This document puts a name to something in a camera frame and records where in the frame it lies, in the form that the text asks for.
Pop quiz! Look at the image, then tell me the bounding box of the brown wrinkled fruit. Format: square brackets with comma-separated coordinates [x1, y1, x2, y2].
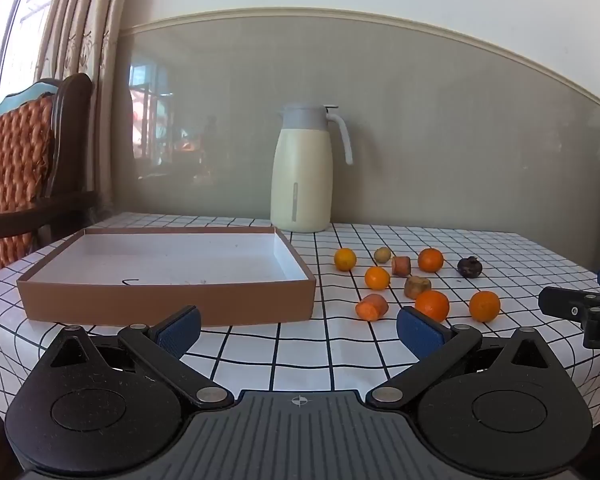
[404, 275, 432, 300]

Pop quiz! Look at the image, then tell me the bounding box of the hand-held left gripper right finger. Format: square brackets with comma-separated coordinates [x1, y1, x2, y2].
[366, 305, 556, 407]

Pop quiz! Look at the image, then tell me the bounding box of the white black-checked tablecloth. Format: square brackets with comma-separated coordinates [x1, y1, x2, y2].
[0, 211, 600, 421]

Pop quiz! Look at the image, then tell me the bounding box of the wooden sofa with orange cushions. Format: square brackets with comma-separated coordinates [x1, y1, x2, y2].
[0, 72, 103, 281]

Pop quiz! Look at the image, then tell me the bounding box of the dark purple mangosteen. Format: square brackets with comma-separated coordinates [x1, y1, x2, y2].
[457, 255, 483, 279]

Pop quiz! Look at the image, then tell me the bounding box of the bright orange carrot chunk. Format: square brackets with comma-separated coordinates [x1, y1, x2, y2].
[355, 293, 389, 322]

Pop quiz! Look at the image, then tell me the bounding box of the cream thermos jug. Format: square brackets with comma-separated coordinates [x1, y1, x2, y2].
[270, 102, 354, 234]

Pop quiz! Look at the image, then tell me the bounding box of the shallow brown cardboard box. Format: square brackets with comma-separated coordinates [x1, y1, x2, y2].
[16, 226, 317, 328]

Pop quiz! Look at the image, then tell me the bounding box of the beige embroidered curtain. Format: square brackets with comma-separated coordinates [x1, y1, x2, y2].
[30, 0, 133, 213]

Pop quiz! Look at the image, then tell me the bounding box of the window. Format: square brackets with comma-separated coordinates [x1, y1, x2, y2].
[0, 0, 68, 111]

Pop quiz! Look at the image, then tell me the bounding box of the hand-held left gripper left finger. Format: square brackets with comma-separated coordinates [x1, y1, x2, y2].
[45, 305, 234, 409]

